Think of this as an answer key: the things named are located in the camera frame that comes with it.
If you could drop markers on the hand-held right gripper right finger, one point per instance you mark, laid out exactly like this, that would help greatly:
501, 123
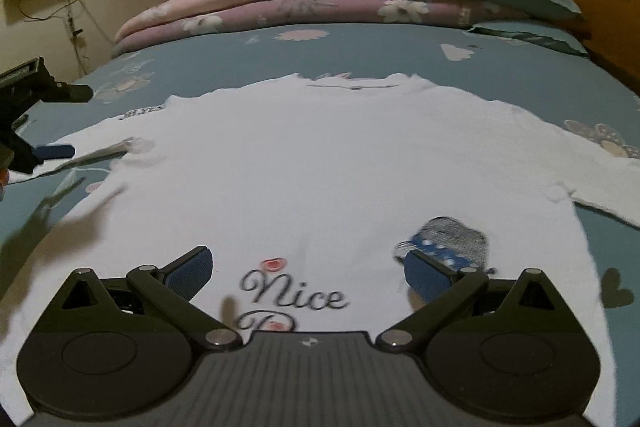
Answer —
425, 274

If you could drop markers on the purple floral quilt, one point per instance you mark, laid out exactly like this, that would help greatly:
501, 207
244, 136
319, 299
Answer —
310, 14

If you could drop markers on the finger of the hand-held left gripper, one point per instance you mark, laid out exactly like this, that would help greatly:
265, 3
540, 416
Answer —
55, 152
70, 93

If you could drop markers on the white printed t-shirt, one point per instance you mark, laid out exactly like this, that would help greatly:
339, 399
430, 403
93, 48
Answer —
325, 167

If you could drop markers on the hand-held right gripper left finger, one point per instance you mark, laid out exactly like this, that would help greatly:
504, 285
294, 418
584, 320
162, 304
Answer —
192, 274

